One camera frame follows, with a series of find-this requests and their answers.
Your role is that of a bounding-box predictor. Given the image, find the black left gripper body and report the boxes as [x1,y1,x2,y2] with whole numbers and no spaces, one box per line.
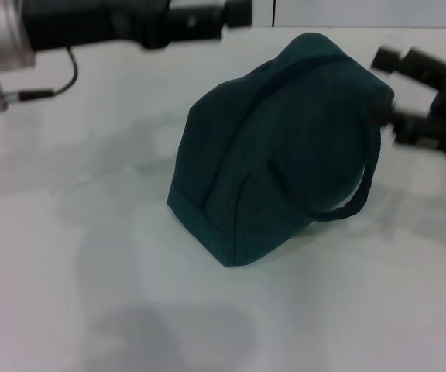
[21,0,174,52]

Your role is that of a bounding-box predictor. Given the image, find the dark teal lunch bag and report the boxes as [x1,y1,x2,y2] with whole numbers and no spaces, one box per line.
[166,33,397,269]

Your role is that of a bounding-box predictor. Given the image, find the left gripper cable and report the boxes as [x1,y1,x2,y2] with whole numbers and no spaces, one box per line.
[0,46,79,113]

